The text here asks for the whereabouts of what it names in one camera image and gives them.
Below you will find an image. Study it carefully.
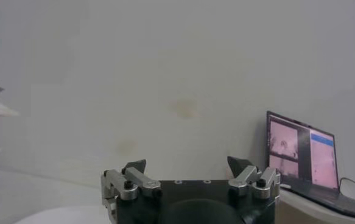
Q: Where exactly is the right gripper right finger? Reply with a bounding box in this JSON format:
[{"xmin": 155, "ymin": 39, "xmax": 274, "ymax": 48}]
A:
[{"xmin": 227, "ymin": 156, "xmax": 281, "ymax": 201}]

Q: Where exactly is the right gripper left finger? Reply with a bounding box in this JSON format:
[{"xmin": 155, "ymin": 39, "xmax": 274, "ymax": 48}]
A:
[{"xmin": 100, "ymin": 159, "xmax": 163, "ymax": 224}]

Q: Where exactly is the dark laptop with thin cable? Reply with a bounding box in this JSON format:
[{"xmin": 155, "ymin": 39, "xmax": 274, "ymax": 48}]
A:
[{"xmin": 266, "ymin": 110, "xmax": 355, "ymax": 222}]

